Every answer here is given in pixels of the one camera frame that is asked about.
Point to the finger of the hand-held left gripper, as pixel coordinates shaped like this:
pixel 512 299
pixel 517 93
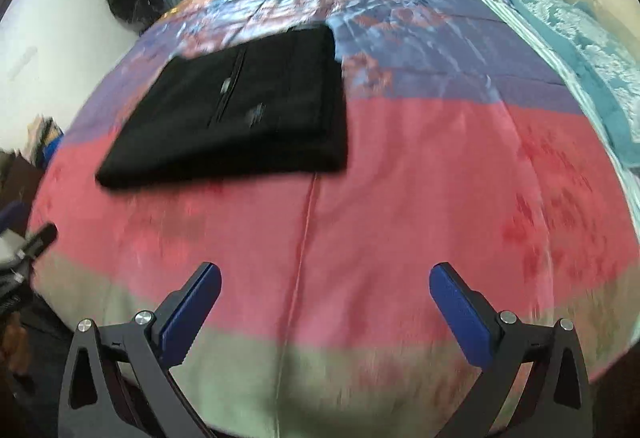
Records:
pixel 42 239

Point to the black pants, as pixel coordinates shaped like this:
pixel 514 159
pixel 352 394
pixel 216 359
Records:
pixel 225 118

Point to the colourful striped satin bedspread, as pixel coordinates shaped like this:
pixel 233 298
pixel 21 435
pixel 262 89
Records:
pixel 400 193

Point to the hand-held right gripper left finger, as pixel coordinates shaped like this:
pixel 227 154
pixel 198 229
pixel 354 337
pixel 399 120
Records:
pixel 192 308

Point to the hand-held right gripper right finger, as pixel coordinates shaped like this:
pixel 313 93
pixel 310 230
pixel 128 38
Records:
pixel 457 308

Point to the pile of clothes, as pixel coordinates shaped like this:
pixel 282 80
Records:
pixel 45 140

